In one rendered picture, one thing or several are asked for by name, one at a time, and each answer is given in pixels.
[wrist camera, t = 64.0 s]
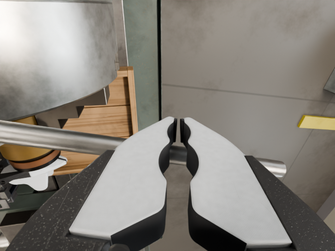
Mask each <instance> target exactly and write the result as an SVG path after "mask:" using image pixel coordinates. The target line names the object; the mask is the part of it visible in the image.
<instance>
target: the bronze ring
mask: <svg viewBox="0 0 335 251"><path fill-rule="evenodd" d="M11 122H16V123H22V124H29V125H36V126H38V123H37V120H36V117H35V115H33V116H30V117H26V118H22V119H18V120H14V121H11ZM0 152H1V154H2V156H3V157H4V158H5V159H8V160H9V162H10V164H11V166H12V167H13V168H14V169H15V170H17V171H20V172H32V171H37V170H40V169H43V168H45V167H47V166H49V165H51V164H52V163H53V162H55V161H56V160H57V159H58V157H59V156H60V154H61V151H60V150H53V149H45V148H37V147H28V146H20V145H12V144H3V145H1V146H0Z"/></svg>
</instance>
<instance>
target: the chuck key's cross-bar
mask: <svg viewBox="0 0 335 251"><path fill-rule="evenodd" d="M126 139H127V138H121V137H114V136H107V135H100V134H94V133H87V132H80V131H73V130H66V129H59V128H52V127H45V126H39V125H29V124H22V123H16V122H9V121H2V120H0V143H4V144H12V145H20V146H28V147H37V148H45V149H53V150H61V151H69V152H77V153H85V154H93V155H101V154H102V153H104V152H105V151H106V150H107V149H108V150H114V149H115V148H116V147H117V146H119V145H120V144H121V143H122V142H124V141H125V140H126ZM255 158H256V159H257V160H258V161H259V162H260V163H262V164H263V165H264V166H265V167H266V168H267V169H268V170H269V171H270V172H271V173H273V174H274V175H275V176H276V177H283V176H284V175H285V173H286V166H285V164H284V162H282V161H278V160H271V159H265V158H258V157H255ZM186 159H187V149H186V147H183V146H176V145H171V146H170V148H169V163H170V164H175V165H184V166H186Z"/></svg>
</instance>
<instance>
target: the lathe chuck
mask: <svg viewBox="0 0 335 251"><path fill-rule="evenodd" d="M114 60H115V62H114ZM119 69H120V66H119V58H118V48H117V39H116V30H115V21H114V12H113V4H112V3H105V2H85V1H58V0H0V120H2V121H9V122H10V121H14V120H18V119H22V118H26V117H30V116H33V115H37V114H40V113H44V112H47V111H50V110H54V109H57V108H60V107H63V106H65V105H68V104H71V103H74V102H76V101H79V100H81V99H83V98H86V97H88V96H90V95H92V94H94V93H96V92H98V91H100V90H102V89H103V88H105V87H106V86H108V85H109V84H111V83H112V82H113V81H114V80H115V79H116V77H117V71H118V70H119Z"/></svg>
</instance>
